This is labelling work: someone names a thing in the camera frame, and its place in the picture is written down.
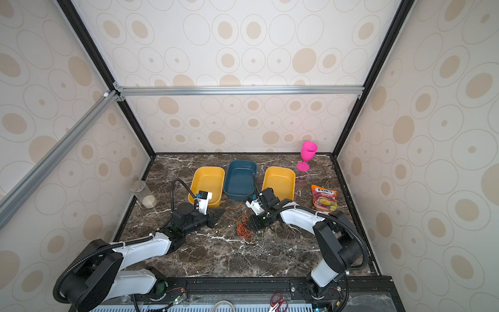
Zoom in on cable bundle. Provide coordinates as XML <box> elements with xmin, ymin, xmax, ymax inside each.
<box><xmin>224</xmin><ymin>202</ymin><xmax>256</xmax><ymax>241</ymax></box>

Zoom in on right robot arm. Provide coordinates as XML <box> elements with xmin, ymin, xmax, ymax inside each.
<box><xmin>246</xmin><ymin>188</ymin><xmax>369</xmax><ymax>298</ymax></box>

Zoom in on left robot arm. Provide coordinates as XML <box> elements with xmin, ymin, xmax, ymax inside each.
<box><xmin>53</xmin><ymin>191</ymin><xmax>221</xmax><ymax>311</ymax></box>

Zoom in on right yellow plastic bin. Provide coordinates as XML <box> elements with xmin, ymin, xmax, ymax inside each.
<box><xmin>262</xmin><ymin>166</ymin><xmax>296</xmax><ymax>200</ymax></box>

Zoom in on yellow plastic bin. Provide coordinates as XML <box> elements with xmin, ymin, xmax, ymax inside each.
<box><xmin>262</xmin><ymin>166</ymin><xmax>296</xmax><ymax>200</ymax></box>
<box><xmin>191</xmin><ymin>166</ymin><xmax>225</xmax><ymax>208</ymax></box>

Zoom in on teal plastic bin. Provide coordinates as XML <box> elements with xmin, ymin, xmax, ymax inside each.
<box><xmin>223</xmin><ymin>160</ymin><xmax>257</xmax><ymax>202</ymax></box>

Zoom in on clear jar with white powder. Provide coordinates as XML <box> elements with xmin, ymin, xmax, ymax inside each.
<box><xmin>131</xmin><ymin>180</ymin><xmax>157</xmax><ymax>209</ymax></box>

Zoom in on left yellow plastic bin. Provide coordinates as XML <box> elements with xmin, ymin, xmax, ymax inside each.
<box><xmin>191</xmin><ymin>166</ymin><xmax>225</xmax><ymax>208</ymax></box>

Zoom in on colourful snack bag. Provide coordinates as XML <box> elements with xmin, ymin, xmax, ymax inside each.
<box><xmin>311</xmin><ymin>185</ymin><xmax>338</xmax><ymax>213</ymax></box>

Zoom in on pink plastic goblet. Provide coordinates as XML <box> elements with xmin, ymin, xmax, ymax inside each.
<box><xmin>297</xmin><ymin>141</ymin><xmax>318</xmax><ymax>172</ymax></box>

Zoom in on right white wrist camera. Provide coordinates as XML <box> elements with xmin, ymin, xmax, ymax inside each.
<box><xmin>246</xmin><ymin>195</ymin><xmax>265</xmax><ymax>216</ymax></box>

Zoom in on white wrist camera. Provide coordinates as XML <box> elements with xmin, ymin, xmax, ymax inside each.
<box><xmin>194</xmin><ymin>191</ymin><xmax>213</xmax><ymax>215</ymax></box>
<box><xmin>246</xmin><ymin>195</ymin><xmax>265</xmax><ymax>216</ymax></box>

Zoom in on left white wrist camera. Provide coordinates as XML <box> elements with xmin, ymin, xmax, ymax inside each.
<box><xmin>194</xmin><ymin>191</ymin><xmax>213</xmax><ymax>215</ymax></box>

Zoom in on red handled scissors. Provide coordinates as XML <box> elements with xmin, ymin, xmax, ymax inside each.
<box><xmin>268</xmin><ymin>292</ymin><xmax>288</xmax><ymax>312</ymax></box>

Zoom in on horizontal aluminium rail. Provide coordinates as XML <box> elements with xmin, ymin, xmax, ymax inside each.
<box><xmin>117</xmin><ymin>85</ymin><xmax>365</xmax><ymax>96</ymax></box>

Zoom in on diagonal aluminium rail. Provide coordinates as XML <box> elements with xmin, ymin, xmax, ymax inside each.
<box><xmin>1</xmin><ymin>90</ymin><xmax>118</xmax><ymax>227</ymax></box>

